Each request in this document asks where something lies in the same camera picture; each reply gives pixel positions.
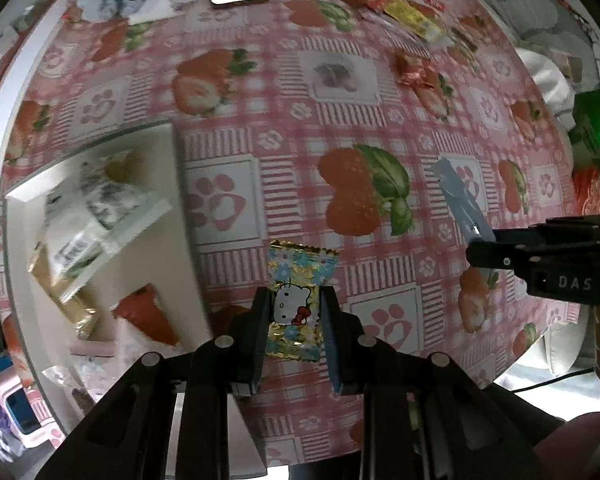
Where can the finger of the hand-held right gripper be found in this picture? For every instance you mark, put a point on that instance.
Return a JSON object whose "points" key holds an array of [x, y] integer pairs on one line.
{"points": [[520, 235], [495, 255]]}

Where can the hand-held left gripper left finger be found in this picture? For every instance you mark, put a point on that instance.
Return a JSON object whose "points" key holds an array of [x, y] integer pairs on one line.
{"points": [[260, 320]]}

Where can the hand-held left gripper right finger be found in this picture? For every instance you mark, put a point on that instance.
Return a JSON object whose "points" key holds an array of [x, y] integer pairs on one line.
{"points": [[330, 330]]}

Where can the cartoon cat candy packet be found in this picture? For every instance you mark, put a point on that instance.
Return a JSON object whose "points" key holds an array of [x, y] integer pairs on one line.
{"points": [[295, 305]]}

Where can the light blue snack packet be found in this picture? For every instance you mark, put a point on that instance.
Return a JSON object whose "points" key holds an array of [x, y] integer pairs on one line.
{"points": [[460, 195]]}

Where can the white storage box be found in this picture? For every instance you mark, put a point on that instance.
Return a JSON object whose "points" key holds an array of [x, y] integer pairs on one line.
{"points": [[145, 260]]}

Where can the person's right forearm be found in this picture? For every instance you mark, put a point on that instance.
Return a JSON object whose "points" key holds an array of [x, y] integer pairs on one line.
{"points": [[585, 445]]}

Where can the red patterned cloth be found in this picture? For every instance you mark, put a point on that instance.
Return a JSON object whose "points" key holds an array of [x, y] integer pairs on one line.
{"points": [[592, 192]]}

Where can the white cushion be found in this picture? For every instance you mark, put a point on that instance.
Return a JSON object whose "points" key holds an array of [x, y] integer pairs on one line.
{"points": [[567, 340]]}

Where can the flat red packet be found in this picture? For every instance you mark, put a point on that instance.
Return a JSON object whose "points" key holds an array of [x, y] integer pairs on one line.
{"points": [[147, 317]]}

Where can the white crumpled cloth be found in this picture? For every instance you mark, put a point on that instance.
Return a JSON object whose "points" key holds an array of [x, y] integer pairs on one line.
{"points": [[545, 75]]}

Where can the white packet with dark print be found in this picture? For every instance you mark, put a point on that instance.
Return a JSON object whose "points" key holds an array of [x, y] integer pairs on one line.
{"points": [[115, 200]]}

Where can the gold snack packet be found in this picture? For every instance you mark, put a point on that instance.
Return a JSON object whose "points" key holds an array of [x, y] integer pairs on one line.
{"points": [[67, 295]]}

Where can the white and green packet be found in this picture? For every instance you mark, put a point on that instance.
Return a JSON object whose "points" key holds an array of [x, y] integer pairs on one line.
{"points": [[77, 250]]}

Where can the red foil wrapper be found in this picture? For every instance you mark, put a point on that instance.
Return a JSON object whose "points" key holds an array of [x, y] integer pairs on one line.
{"points": [[415, 67]]}

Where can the grey striped sofa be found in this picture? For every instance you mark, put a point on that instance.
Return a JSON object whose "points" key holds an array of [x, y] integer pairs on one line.
{"points": [[530, 15]]}

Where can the large yellow snack packet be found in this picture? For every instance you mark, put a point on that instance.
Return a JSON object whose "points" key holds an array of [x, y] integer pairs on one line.
{"points": [[412, 17]]}

